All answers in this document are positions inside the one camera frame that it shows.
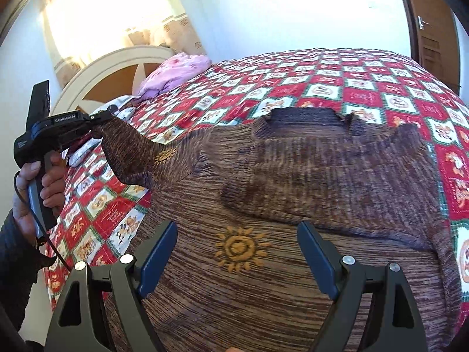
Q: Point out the person's left hand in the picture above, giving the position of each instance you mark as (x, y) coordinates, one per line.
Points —
(22, 198)

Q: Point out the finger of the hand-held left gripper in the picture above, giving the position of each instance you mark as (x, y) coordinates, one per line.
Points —
(99, 116)

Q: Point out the white and brown headboard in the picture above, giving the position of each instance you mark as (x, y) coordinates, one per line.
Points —
(110, 66)

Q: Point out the red checkered printed blanket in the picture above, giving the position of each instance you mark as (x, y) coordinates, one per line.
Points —
(293, 77)

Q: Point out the patterned beige curtain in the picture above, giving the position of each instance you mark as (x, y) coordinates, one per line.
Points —
(110, 11)

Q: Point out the brown knitted sweater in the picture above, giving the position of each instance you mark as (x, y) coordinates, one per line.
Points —
(278, 190)

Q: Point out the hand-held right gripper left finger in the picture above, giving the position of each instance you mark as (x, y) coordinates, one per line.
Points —
(158, 260)

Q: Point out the person's left forearm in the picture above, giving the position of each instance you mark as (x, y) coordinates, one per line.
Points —
(16, 271)

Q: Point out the pink pillow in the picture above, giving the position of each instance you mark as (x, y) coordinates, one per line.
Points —
(176, 71)

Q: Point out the brown wooden door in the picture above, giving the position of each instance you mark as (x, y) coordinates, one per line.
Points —
(436, 14)

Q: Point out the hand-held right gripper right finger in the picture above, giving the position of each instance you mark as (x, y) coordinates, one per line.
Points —
(317, 256)

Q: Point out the white printed pillow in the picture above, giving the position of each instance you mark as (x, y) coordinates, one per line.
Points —
(122, 101)

